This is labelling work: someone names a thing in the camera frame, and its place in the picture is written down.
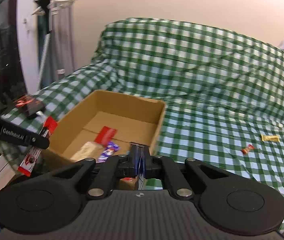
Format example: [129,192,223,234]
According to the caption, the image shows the orange wrapped candy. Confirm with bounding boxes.
[241,144,255,155]

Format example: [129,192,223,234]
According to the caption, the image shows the white rack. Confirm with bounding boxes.
[32,0,82,15]

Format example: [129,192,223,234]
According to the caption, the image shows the phone with orange screen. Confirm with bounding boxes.
[14,95,38,108]

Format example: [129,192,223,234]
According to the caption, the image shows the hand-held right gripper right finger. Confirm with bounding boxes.
[140,146,251,199]

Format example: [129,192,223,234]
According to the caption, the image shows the green checkered blanket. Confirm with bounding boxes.
[0,17,284,239]

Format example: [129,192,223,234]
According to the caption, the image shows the gold wrapped candy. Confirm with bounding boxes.
[261,134,281,142]

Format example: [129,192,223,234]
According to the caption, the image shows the brown cardboard box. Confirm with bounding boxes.
[40,89,167,190]

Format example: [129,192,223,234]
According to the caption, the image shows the black pole with spiral hose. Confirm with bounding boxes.
[33,0,52,90]

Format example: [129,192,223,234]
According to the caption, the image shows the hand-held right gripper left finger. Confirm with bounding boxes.
[35,147,140,200]

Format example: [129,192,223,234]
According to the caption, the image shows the slim red snack packet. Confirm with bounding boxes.
[17,116,58,177]

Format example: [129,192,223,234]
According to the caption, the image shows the purple candy bar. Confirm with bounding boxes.
[97,141,120,163]

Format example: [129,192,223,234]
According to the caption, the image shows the beige snack packet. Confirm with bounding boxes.
[70,141,102,162]

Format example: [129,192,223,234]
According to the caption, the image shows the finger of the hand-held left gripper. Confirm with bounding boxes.
[0,107,50,150]

